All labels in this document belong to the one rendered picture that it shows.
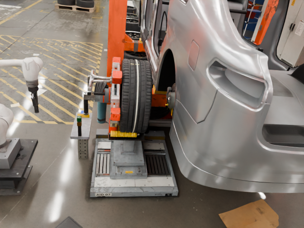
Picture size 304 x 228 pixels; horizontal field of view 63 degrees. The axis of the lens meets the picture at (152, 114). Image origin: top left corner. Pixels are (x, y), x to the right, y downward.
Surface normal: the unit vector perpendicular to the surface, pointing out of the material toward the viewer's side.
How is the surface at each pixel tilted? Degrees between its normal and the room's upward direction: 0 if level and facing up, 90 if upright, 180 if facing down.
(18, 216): 0
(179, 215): 0
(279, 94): 20
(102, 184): 0
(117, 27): 90
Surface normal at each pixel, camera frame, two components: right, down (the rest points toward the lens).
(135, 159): 0.13, -0.84
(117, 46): 0.12, 0.54
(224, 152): -0.40, 0.52
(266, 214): -0.05, -0.79
